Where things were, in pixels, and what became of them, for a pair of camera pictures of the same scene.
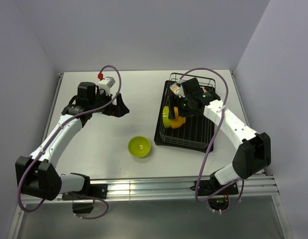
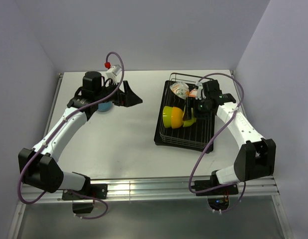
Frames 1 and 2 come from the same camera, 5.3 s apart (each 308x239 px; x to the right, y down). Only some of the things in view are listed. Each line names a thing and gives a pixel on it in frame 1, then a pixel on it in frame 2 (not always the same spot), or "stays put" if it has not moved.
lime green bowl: x=139 y=147 → x=188 y=123
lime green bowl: x=166 y=122 stays put
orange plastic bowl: x=178 y=121 stays put
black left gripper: x=118 y=110 → x=131 y=98
